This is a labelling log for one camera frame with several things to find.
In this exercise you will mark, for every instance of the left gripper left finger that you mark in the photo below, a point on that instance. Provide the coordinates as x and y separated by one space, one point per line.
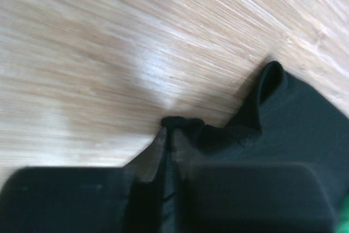
144 209

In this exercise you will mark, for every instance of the black tank top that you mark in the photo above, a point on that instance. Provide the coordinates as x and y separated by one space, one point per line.
280 164

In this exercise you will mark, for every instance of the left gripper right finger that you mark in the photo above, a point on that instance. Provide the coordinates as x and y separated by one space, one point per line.
183 154

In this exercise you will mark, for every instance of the green tank top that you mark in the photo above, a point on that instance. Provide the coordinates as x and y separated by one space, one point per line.
343 225

